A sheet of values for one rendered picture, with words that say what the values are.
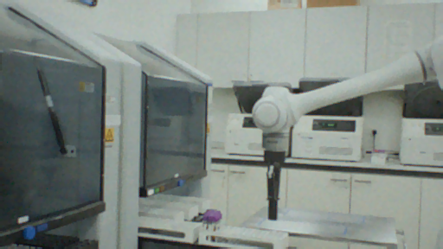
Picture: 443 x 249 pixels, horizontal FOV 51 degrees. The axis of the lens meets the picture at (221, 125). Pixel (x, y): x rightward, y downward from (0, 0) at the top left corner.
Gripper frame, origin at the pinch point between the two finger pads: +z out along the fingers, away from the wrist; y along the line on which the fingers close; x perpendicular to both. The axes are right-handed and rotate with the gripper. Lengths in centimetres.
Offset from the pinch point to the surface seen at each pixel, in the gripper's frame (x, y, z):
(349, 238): 24.0, -25.0, 13.1
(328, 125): -8, -233, -24
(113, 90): -46, 26, -38
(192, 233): -27.1, 4.8, 9.9
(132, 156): -46, 13, -17
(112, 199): -46, 25, -4
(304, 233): 7.3, -25.0, 13.0
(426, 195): 66, -229, 27
